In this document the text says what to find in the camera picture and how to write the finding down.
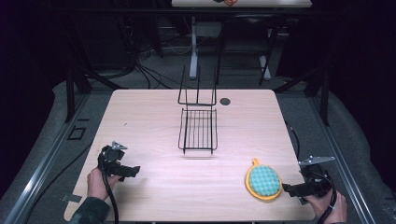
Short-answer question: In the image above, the person's left hand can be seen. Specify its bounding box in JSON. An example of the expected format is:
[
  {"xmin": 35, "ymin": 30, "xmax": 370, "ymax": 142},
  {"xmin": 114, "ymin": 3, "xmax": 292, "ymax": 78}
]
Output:
[{"xmin": 86, "ymin": 167, "xmax": 121, "ymax": 202}]

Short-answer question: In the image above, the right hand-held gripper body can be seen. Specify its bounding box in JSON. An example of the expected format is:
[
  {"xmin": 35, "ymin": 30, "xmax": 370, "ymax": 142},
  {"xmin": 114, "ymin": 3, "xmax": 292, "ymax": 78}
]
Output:
[{"xmin": 297, "ymin": 155, "xmax": 337, "ymax": 198}]

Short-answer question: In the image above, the yellow and teal sponge brush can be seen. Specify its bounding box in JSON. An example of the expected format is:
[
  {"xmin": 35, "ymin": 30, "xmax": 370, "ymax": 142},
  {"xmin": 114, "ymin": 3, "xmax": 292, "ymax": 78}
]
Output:
[{"xmin": 245, "ymin": 158, "xmax": 284, "ymax": 202}]

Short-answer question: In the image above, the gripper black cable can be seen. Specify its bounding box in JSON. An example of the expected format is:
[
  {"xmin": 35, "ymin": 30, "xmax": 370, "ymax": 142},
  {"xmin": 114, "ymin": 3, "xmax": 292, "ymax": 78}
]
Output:
[
  {"xmin": 311, "ymin": 171, "xmax": 338, "ymax": 224},
  {"xmin": 98, "ymin": 155, "xmax": 120, "ymax": 224}
]

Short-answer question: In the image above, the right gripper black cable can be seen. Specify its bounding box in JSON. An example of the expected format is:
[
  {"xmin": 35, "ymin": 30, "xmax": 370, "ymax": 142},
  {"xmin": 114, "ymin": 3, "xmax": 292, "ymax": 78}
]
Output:
[{"xmin": 311, "ymin": 171, "xmax": 338, "ymax": 224}]

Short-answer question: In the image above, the black cable on floor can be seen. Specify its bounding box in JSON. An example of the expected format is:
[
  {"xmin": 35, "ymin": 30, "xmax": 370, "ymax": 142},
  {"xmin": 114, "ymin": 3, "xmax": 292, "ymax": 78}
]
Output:
[{"xmin": 31, "ymin": 141, "xmax": 94, "ymax": 218}]

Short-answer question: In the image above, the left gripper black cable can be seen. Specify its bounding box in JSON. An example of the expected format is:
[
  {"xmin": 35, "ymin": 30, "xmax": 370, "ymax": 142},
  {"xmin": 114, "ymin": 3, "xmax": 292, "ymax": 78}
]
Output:
[{"xmin": 98, "ymin": 155, "xmax": 120, "ymax": 224}]

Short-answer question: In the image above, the black wire rack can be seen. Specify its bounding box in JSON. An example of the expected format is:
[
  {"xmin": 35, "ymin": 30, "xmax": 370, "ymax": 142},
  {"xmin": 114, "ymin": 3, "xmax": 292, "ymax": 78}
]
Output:
[{"xmin": 177, "ymin": 64, "xmax": 219, "ymax": 155}]

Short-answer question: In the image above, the person's right hand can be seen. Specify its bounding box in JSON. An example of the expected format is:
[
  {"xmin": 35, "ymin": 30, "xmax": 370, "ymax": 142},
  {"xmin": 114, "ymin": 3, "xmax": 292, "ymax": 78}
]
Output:
[{"xmin": 306, "ymin": 188, "xmax": 348, "ymax": 224}]

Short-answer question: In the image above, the grey tape piece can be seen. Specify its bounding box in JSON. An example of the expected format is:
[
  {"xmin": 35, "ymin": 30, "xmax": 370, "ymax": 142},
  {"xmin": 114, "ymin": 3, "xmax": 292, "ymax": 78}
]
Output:
[{"xmin": 60, "ymin": 193, "xmax": 83, "ymax": 203}]

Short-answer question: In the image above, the black cable beside table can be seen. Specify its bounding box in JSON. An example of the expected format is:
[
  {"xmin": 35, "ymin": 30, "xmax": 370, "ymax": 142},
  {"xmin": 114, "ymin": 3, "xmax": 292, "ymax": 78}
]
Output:
[{"xmin": 283, "ymin": 120, "xmax": 301, "ymax": 161}]

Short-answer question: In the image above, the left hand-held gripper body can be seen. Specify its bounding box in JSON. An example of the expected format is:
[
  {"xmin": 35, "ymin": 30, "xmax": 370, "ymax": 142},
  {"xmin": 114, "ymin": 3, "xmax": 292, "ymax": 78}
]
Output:
[{"xmin": 97, "ymin": 140, "xmax": 129, "ymax": 178}]

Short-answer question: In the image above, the white desk in background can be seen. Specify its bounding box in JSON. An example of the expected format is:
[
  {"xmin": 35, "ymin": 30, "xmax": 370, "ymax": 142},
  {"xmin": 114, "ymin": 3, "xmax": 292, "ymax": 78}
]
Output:
[{"xmin": 171, "ymin": 0, "xmax": 313, "ymax": 80}]

